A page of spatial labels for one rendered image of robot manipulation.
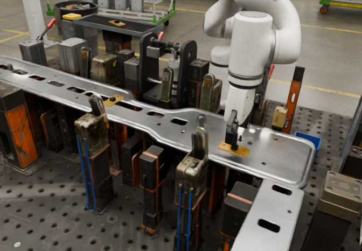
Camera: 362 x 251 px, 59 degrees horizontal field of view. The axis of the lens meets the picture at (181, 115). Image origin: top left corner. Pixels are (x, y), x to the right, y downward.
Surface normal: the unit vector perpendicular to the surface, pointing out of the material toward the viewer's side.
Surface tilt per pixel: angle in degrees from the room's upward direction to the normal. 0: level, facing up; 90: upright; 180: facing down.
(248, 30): 91
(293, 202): 0
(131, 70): 90
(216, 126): 0
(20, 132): 90
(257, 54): 92
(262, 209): 0
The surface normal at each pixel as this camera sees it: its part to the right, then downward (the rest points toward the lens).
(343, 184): 0.03, -0.86
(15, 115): 0.88, 0.26
